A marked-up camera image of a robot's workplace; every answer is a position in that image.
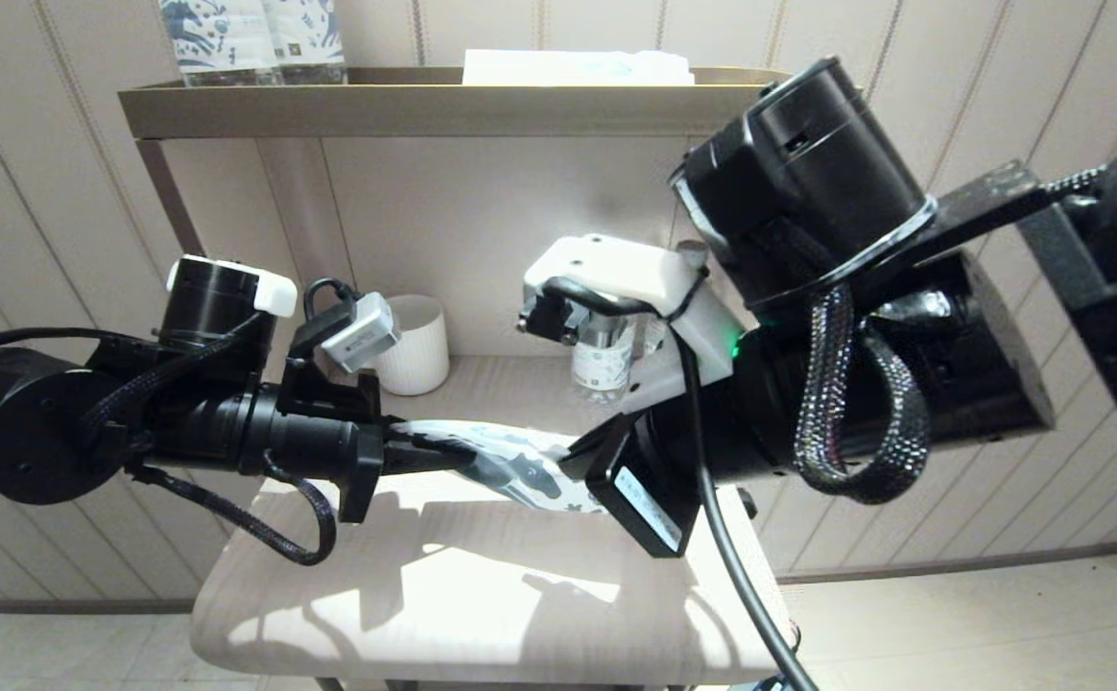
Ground braided left arm cable sleeve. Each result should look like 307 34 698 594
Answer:
83 312 340 566

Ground white ribbed mug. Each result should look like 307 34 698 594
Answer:
367 294 451 397

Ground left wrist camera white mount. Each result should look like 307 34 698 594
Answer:
288 291 402 378

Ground black left camera cable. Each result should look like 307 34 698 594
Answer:
303 277 360 324

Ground patterned bags on top shelf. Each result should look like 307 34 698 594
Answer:
160 0 283 89

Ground beige wooden shelf cabinet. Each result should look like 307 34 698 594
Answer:
120 67 809 691

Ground white blue horse print bag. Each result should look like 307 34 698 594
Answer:
391 419 619 515

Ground flat white blue packet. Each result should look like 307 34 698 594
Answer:
463 51 696 88

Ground braided arm cable sleeve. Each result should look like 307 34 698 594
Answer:
83 312 340 566
793 281 935 507

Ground braided right arm cable sleeve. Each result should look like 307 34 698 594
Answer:
793 281 935 507

